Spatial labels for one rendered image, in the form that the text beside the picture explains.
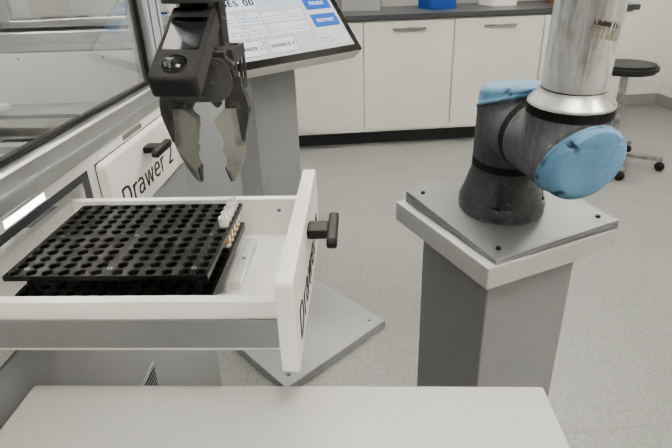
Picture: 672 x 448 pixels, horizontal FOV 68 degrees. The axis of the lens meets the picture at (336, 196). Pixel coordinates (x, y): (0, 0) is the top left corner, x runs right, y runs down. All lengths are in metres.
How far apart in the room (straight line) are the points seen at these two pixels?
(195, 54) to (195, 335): 0.28
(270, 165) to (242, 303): 1.08
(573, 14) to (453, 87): 3.00
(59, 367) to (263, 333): 0.35
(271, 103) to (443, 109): 2.34
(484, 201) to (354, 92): 2.73
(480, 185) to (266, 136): 0.80
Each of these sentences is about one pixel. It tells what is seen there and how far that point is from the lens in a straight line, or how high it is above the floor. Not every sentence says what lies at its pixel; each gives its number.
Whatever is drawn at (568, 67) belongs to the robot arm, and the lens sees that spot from 0.73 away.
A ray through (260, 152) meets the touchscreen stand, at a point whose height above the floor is 0.69.
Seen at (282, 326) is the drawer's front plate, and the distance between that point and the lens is 0.50.
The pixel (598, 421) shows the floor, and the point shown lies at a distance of 1.72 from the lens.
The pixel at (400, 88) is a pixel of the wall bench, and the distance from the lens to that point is 3.61.
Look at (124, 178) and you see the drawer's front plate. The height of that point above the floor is 0.89.
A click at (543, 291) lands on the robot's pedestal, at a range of 1.00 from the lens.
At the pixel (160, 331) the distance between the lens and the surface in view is 0.55.
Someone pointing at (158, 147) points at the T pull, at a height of 0.91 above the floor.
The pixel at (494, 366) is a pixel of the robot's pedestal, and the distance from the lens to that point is 1.03.
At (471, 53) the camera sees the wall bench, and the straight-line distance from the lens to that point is 3.69.
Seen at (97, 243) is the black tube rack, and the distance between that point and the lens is 0.66.
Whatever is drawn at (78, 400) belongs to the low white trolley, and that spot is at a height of 0.76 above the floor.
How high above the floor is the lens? 1.19
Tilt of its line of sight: 24 degrees down
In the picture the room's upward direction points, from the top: 2 degrees counter-clockwise
